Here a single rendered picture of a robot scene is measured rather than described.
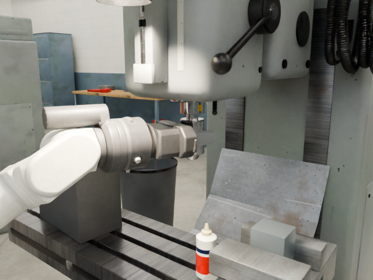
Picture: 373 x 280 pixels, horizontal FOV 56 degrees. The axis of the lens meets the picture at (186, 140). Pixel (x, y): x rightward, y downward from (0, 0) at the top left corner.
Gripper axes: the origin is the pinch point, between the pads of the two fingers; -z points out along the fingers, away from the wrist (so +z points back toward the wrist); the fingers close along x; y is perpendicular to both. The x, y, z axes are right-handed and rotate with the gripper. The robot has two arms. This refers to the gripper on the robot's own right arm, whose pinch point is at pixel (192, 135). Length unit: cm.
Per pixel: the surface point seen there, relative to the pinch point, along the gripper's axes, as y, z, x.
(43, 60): -24, -120, 733
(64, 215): 22.6, 18.0, 28.2
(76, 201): 17.3, 16.7, 22.0
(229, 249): 16.7, 1.6, -13.7
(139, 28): -18.5, 12.4, -3.6
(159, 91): -8.7, 8.4, -2.4
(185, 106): -5.7, 2.3, -0.9
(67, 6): -138, -184, 755
